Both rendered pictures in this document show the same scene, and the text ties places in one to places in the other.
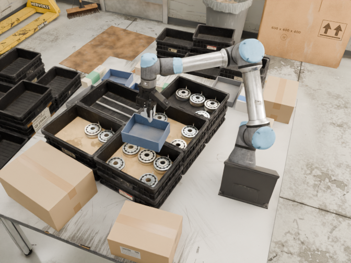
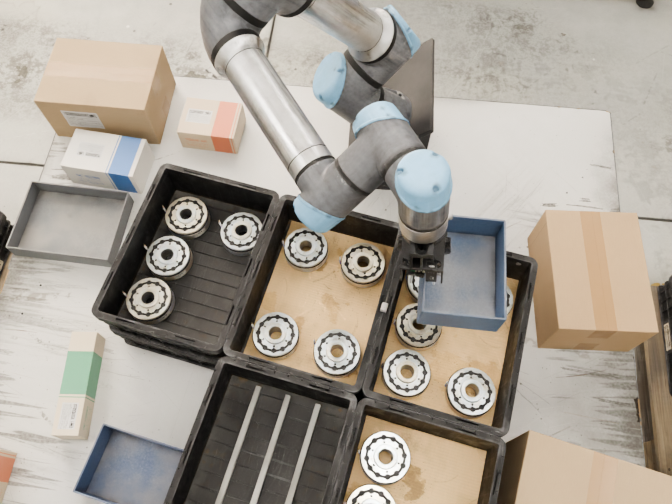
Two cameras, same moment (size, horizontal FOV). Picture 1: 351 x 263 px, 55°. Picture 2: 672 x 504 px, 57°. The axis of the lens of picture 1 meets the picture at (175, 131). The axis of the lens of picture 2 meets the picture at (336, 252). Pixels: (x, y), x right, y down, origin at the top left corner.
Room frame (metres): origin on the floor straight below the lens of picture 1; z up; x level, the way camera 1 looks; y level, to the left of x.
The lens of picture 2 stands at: (1.52, 0.52, 2.18)
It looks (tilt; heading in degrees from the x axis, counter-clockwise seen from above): 66 degrees down; 257
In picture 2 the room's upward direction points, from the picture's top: 1 degrees counter-clockwise
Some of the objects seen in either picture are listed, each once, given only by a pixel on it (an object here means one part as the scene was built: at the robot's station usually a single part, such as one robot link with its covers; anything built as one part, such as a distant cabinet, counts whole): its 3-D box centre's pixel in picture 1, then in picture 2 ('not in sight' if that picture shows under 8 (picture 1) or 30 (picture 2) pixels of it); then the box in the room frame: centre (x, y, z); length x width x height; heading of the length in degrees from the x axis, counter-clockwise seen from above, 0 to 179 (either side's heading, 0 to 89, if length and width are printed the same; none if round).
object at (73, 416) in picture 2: (166, 88); (79, 384); (2.04, 0.07, 0.73); 0.24 x 0.06 x 0.06; 75
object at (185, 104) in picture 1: (192, 103); (195, 262); (1.71, -0.11, 0.87); 0.40 x 0.30 x 0.11; 60
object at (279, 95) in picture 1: (278, 98); (109, 91); (1.88, -0.73, 0.78); 0.30 x 0.22 x 0.16; 160
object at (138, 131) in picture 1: (146, 132); (461, 271); (1.19, 0.15, 1.11); 0.20 x 0.15 x 0.07; 70
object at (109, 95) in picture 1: (116, 107); (259, 476); (1.65, 0.39, 0.87); 0.40 x 0.30 x 0.11; 60
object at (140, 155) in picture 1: (147, 155); (418, 324); (1.25, 0.16, 0.86); 0.10 x 0.10 x 0.01
